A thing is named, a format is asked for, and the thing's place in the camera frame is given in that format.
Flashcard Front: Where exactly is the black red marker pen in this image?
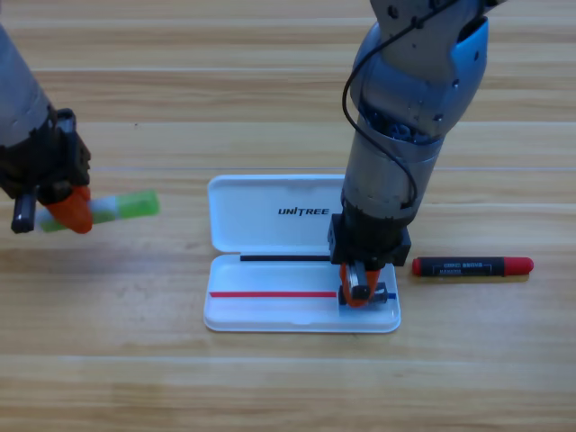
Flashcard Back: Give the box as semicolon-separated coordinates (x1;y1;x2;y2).
410;256;536;278

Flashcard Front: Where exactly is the green white glue stick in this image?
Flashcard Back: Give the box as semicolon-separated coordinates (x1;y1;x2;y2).
38;190;161;234

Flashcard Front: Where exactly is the black eraser white print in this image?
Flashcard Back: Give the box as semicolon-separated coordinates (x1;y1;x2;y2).
350;281;389;306

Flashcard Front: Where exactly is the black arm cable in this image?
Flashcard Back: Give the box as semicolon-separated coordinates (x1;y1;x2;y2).
341;0;455;211

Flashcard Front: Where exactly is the white Unitree pencil case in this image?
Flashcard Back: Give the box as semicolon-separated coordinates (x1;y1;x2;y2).
202;174;402;335

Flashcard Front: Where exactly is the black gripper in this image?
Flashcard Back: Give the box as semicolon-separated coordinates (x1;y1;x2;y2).
0;107;95;235
327;204;413;308

